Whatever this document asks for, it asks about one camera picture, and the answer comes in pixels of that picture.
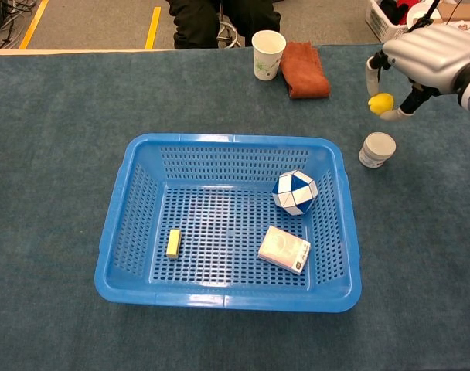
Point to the black tripod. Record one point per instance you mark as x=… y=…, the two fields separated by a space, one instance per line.
x=422 y=17

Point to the chrome stool base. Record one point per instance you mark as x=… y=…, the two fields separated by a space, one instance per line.
x=228 y=33

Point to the brown folded towel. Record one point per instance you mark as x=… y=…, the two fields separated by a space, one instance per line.
x=304 y=73

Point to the small white jar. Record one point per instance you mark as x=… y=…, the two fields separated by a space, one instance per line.
x=377 y=148

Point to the yellow eraser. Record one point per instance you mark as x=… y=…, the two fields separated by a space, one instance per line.
x=173 y=243

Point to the white paper cup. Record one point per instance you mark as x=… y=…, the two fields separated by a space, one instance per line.
x=268 y=62

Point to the small yellow ball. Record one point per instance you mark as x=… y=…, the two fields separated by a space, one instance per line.
x=382 y=102

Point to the white pink card box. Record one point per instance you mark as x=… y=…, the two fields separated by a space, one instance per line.
x=283 y=249

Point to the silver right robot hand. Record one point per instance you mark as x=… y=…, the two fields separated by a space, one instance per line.
x=432 y=54

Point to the teal table cloth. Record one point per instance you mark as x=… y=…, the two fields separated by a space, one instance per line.
x=45 y=193

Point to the blue white snake cube ball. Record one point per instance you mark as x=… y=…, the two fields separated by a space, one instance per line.
x=295 y=193

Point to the cardboard box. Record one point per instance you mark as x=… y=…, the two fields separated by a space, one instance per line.
x=459 y=11

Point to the blue plastic perforated basket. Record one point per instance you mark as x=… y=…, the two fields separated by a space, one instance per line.
x=219 y=299

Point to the white plastic storage basket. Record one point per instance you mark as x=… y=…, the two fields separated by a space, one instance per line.
x=382 y=25

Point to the person in black trousers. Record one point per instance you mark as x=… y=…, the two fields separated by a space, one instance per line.
x=192 y=23

